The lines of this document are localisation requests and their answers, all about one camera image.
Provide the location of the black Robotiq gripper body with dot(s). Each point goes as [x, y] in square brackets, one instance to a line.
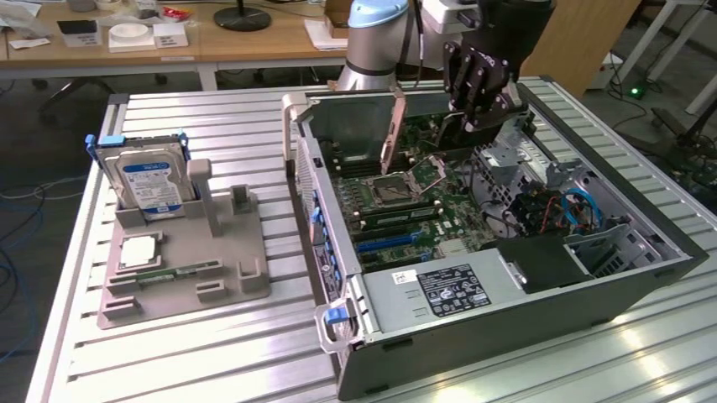
[515, 29]

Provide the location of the graphics card with metal bracket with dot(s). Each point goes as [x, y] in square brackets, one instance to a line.
[391, 126]

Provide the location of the wooden cabinet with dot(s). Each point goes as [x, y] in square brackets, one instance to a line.
[592, 42]

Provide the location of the silver metal drive cage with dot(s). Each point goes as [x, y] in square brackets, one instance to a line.
[503, 168]

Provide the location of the open socket cover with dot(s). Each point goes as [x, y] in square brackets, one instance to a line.
[430, 170]

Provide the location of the CPU socket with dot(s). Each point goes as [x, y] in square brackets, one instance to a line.
[391, 191]

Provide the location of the white paper stack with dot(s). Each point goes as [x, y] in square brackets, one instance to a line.
[324, 35]

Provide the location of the brown cardboard box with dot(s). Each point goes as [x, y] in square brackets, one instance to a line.
[336, 12]

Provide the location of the green motherboard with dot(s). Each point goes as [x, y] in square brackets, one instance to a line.
[447, 218]

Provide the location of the green RAM stick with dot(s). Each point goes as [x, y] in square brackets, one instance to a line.
[161, 275]
[403, 216]

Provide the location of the blue expansion slot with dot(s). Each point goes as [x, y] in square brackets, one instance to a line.
[385, 242]

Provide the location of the wooden desk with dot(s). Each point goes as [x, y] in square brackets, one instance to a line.
[252, 46]

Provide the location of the black round lamp base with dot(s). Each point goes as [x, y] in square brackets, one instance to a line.
[241, 19]

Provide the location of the metal disk bay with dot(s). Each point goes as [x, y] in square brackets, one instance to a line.
[615, 252]

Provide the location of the grey power supply unit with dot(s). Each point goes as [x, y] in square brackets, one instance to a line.
[403, 302]

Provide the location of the white labelled box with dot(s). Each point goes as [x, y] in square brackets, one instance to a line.
[169, 38]

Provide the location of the red package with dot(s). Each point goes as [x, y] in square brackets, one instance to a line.
[175, 12]

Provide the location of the blue case latch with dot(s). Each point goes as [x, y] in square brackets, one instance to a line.
[335, 316]

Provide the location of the open black PC case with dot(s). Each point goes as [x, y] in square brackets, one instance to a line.
[503, 336]

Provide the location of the white round container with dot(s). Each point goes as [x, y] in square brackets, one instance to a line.
[130, 40]

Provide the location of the black chair base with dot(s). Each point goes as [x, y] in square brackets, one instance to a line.
[84, 84]

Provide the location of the silver CPU chip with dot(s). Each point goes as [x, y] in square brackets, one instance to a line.
[136, 252]

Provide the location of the white box with black top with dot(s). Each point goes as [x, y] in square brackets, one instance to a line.
[80, 38]

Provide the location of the grey cup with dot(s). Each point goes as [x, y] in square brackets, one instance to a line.
[81, 5]

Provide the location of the grey plastic parts rack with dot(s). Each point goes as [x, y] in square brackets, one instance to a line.
[168, 302]

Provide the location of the white paper card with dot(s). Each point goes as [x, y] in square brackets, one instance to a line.
[28, 43]

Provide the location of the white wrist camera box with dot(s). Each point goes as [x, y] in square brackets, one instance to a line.
[442, 14]

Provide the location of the white table frame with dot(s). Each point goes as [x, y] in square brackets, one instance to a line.
[663, 38]

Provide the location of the hard disk with blue frame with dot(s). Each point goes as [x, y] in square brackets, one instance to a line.
[148, 184]

